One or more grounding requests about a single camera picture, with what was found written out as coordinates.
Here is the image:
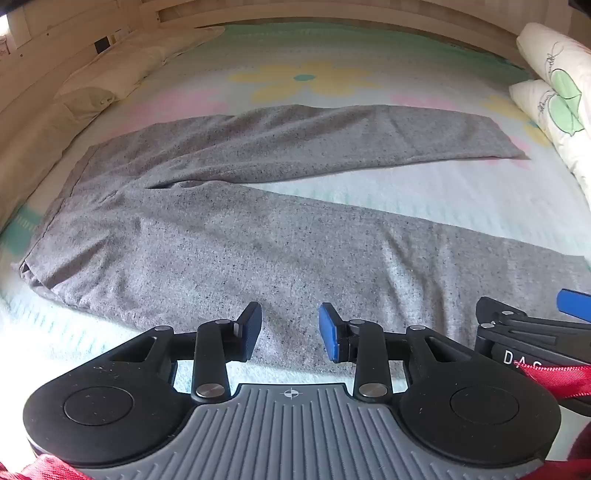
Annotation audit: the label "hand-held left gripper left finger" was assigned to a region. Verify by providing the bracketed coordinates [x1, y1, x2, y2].
[108, 301, 263, 403]

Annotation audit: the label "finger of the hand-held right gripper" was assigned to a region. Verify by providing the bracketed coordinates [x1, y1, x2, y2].
[475, 296, 591, 344]
[558, 289, 591, 324]

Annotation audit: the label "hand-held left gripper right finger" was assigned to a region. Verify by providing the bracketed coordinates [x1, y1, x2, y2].
[318, 302, 467, 400]

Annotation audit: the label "grey pants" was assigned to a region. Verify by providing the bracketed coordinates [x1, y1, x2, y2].
[18, 104, 591, 384]

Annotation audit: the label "floral blanket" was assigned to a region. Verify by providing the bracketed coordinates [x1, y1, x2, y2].
[0, 23, 591, 398]

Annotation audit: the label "white printed pillow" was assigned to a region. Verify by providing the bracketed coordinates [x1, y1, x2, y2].
[508, 79, 591, 204]
[516, 22, 591, 104]

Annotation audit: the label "beige pillow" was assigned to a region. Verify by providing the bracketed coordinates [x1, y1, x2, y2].
[0, 99, 114, 224]
[54, 25, 227, 110]

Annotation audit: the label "red wrist strap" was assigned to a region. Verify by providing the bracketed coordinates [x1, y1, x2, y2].
[515, 362, 591, 403]
[14, 453, 90, 480]

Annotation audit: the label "wooden bed frame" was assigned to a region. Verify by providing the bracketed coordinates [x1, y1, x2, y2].
[0, 0, 591, 121]

